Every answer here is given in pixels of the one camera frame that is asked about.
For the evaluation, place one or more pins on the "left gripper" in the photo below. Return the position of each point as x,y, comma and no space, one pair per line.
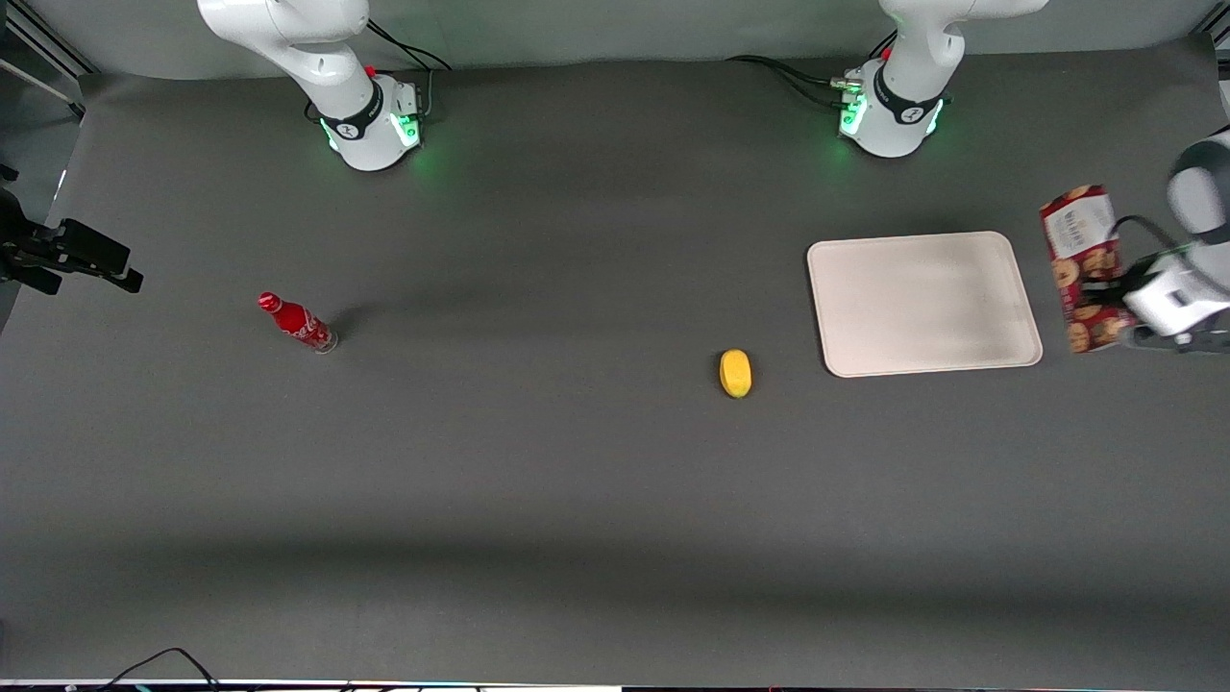
1112,289

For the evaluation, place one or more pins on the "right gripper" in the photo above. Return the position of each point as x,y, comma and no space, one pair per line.
36,248

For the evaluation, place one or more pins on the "red cookie box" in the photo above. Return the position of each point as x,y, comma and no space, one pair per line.
1081,240

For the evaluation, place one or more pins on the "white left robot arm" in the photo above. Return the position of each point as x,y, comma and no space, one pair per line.
903,96

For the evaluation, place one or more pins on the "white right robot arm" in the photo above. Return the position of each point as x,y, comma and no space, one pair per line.
317,58

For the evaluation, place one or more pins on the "beige plastic tray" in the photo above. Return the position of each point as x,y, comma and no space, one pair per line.
922,303

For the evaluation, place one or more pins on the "red cola bottle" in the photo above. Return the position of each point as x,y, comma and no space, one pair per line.
298,322

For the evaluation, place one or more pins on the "yellow lemon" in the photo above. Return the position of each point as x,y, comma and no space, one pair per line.
735,373

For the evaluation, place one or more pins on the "aluminium frame profile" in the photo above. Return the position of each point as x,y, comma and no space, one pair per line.
48,38

